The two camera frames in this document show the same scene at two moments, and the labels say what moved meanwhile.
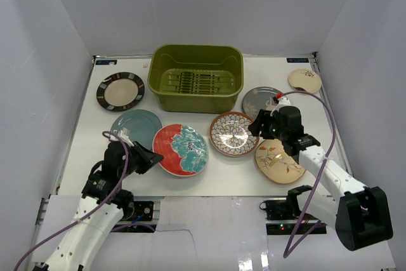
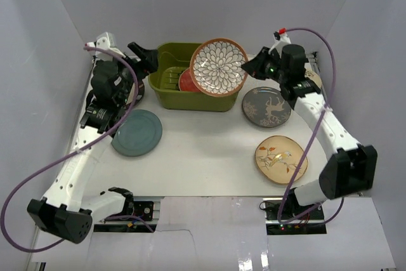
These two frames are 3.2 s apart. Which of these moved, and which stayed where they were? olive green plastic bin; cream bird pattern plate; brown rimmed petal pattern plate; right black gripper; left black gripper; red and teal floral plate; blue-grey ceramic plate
Moved: right black gripper; brown rimmed petal pattern plate; left black gripper; red and teal floral plate
Stayed: olive green plastic bin; blue-grey ceramic plate; cream bird pattern plate
